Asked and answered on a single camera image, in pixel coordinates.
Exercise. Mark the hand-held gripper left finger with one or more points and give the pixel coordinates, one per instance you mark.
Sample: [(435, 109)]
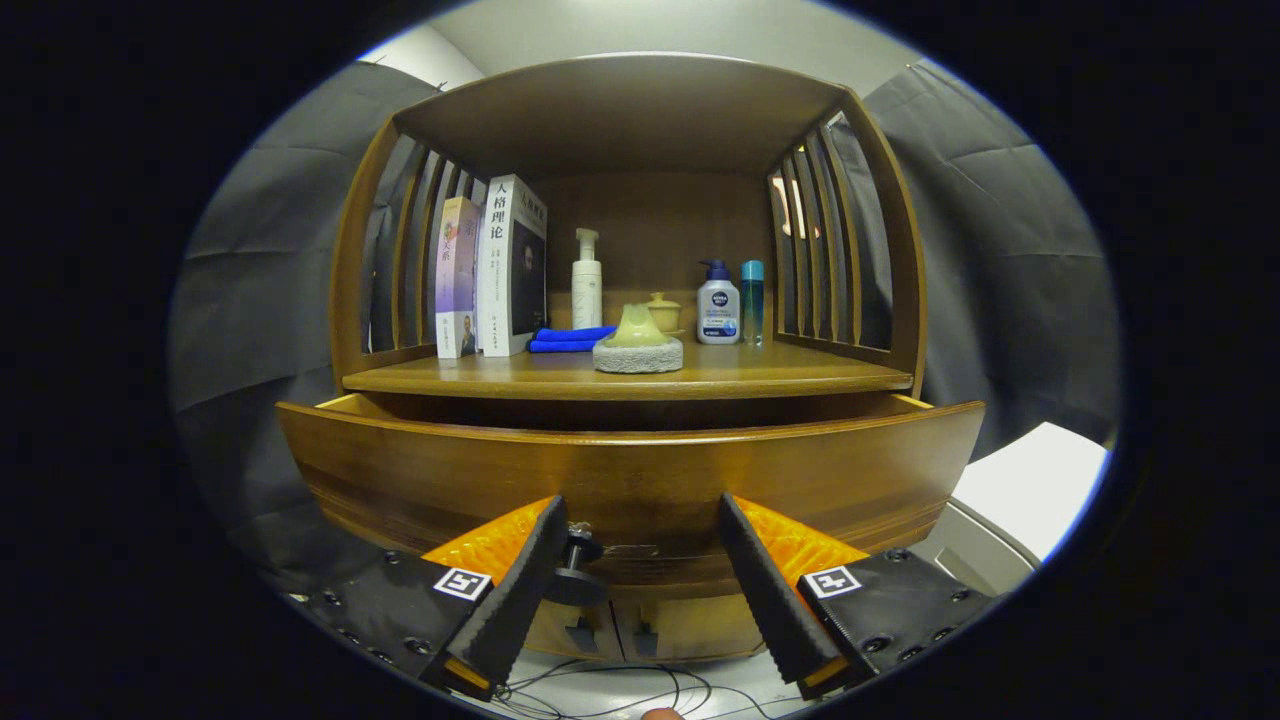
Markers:
[(520, 600)]

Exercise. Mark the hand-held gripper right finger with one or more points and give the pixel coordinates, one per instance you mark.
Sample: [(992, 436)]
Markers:
[(770, 600)]

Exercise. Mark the wooden drawer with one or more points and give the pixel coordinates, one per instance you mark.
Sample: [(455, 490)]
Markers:
[(650, 470)]

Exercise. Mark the green scrubber with grey pad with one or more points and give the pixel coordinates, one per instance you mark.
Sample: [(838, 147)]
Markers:
[(637, 355)]

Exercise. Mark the wooden cabinet door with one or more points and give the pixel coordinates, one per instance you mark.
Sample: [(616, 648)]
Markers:
[(710, 630), (550, 635)]

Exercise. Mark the black drawer knob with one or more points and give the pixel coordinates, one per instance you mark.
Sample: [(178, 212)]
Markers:
[(575, 585)]

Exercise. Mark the wooden countertop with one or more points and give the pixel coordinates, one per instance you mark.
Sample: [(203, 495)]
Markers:
[(760, 370)]

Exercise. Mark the wooden cabinet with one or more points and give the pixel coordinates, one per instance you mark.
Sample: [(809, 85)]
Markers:
[(660, 220)]

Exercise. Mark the blue folded cloth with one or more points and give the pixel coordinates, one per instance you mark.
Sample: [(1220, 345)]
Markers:
[(565, 338)]

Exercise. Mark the white bottle with blue cap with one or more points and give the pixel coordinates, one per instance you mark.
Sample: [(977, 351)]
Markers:
[(718, 310)]

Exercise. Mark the white appliance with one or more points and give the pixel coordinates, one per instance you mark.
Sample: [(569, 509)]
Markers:
[(1040, 480)]

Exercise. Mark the teal bottle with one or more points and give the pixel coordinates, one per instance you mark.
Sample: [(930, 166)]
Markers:
[(752, 305)]

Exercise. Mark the yellow lidded tea cup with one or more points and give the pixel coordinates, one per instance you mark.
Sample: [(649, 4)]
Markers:
[(668, 312)]

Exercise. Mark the white pump bottle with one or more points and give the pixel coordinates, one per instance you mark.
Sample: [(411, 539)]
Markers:
[(587, 290)]

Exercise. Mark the thin purple book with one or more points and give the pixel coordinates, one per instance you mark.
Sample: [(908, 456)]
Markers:
[(455, 280)]

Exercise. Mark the thick white book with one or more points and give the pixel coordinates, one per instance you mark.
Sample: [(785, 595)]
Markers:
[(500, 270)]

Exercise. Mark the black backdrop cloth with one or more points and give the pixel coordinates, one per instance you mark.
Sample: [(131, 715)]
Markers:
[(280, 300)]

